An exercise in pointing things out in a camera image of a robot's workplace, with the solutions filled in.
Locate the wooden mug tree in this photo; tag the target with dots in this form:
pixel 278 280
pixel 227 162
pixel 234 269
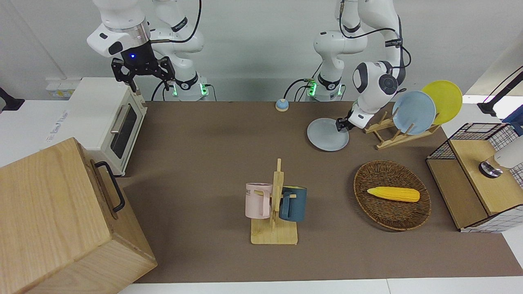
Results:
pixel 273 234

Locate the white cylinder device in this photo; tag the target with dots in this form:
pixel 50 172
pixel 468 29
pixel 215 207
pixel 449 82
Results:
pixel 508 157

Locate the yellow corn cob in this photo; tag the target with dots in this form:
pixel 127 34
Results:
pixel 394 194

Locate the blue dome bell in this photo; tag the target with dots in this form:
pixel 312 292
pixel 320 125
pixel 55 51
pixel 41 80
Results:
pixel 282 105

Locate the yellow plate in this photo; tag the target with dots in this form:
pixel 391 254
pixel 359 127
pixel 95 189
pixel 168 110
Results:
pixel 447 100

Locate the white toaster oven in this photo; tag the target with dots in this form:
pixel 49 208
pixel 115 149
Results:
pixel 98 106

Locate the round wicker basket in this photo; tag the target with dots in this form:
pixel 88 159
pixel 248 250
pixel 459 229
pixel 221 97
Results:
pixel 388 216

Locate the teal mug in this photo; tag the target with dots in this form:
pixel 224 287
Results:
pixel 295 204

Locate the wooden plate rack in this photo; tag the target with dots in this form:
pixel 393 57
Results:
pixel 394 139

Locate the gray round plate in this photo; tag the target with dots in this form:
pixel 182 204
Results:
pixel 325 134

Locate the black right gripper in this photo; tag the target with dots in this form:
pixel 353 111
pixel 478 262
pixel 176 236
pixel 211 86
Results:
pixel 139 55

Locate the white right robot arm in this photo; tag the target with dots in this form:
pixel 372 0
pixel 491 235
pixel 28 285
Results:
pixel 122 16

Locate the white power strip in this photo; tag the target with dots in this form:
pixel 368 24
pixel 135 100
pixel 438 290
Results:
pixel 61 87

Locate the wooden drawer cabinet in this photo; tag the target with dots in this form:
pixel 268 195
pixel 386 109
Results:
pixel 53 212

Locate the pink mug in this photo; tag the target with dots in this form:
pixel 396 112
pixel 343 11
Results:
pixel 257 202

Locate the light blue plate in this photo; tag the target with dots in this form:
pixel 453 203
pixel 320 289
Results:
pixel 414 112

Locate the black camera stand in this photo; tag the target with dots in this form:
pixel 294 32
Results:
pixel 490 107

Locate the black clamp mount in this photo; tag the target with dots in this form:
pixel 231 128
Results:
pixel 8 102

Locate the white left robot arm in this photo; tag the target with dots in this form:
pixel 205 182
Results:
pixel 369 98

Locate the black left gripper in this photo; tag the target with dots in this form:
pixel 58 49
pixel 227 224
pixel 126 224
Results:
pixel 349 116

